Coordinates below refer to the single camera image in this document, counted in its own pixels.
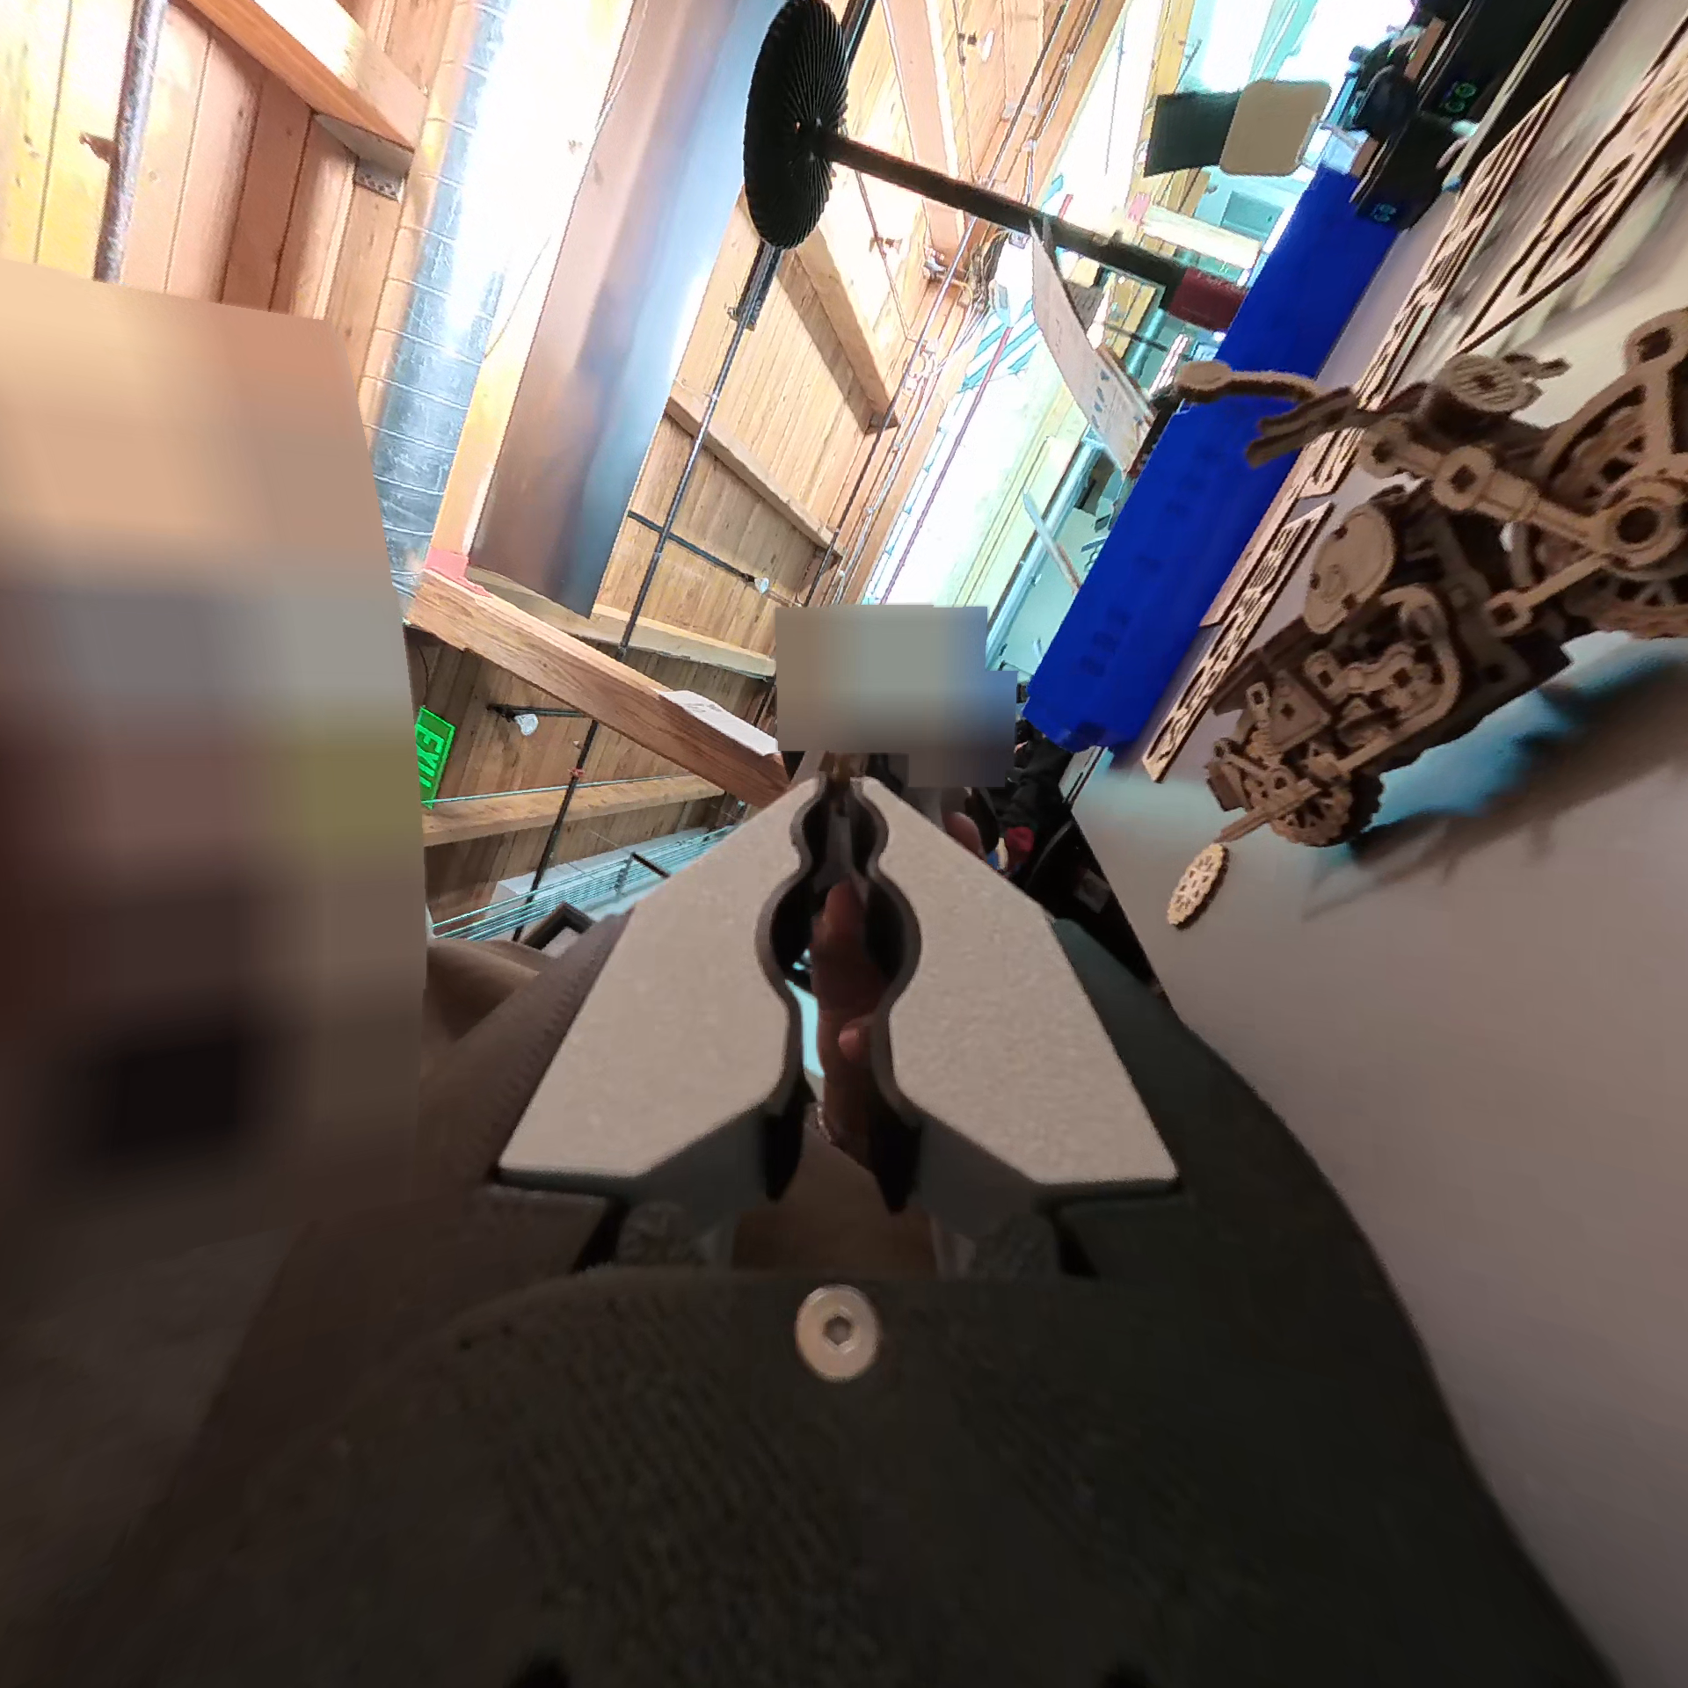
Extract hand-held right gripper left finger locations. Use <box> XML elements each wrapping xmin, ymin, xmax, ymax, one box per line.
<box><xmin>498</xmin><ymin>779</ymin><xmax>831</xmax><ymax>1254</ymax></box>

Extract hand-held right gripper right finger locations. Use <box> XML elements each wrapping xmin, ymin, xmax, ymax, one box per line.
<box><xmin>850</xmin><ymin>777</ymin><xmax>1179</xmax><ymax>1267</ymax></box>

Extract person's left hand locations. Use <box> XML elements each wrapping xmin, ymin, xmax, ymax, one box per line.
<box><xmin>808</xmin><ymin>876</ymin><xmax>887</xmax><ymax>1175</ymax></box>

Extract person's brown sweater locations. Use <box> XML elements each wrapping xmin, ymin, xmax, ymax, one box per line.
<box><xmin>0</xmin><ymin>921</ymin><xmax>636</xmax><ymax>1688</ymax></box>

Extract white paper sheet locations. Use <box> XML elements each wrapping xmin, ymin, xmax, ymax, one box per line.
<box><xmin>666</xmin><ymin>684</ymin><xmax>781</xmax><ymax>760</ymax></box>

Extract wooden ceiling beam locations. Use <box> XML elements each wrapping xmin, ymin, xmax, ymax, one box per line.
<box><xmin>408</xmin><ymin>567</ymin><xmax>794</xmax><ymax>805</ymax></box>

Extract wooden part sheet round holes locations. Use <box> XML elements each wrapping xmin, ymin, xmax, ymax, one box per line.
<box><xmin>1139</xmin><ymin>504</ymin><xmax>1337</xmax><ymax>781</ymax></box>

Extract blue plastic bin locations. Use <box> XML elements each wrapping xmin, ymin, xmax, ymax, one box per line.
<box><xmin>1021</xmin><ymin>164</ymin><xmax>1403</xmax><ymax>755</ymax></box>

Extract wooden motorcycle model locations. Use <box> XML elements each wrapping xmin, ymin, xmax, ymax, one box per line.
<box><xmin>1171</xmin><ymin>309</ymin><xmax>1688</xmax><ymax>852</ymax></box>

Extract wooden part sheet small cutouts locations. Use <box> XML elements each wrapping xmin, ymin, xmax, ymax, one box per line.
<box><xmin>1339</xmin><ymin>71</ymin><xmax>1572</xmax><ymax>416</ymax></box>

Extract black ribbed disc lamp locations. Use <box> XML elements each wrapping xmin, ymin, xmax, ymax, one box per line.
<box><xmin>742</xmin><ymin>0</ymin><xmax>1190</xmax><ymax>285</ymax></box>

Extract black charging dock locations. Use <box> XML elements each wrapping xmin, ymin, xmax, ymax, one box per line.
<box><xmin>1344</xmin><ymin>26</ymin><xmax>1486</xmax><ymax>224</ymax></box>

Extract wooden part sheet gear cutouts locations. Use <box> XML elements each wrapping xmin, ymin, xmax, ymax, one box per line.
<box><xmin>1477</xmin><ymin>0</ymin><xmax>1688</xmax><ymax>348</ymax></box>

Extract silver spiral duct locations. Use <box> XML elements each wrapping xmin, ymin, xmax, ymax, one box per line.
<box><xmin>366</xmin><ymin>0</ymin><xmax>518</xmax><ymax>589</ymax></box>

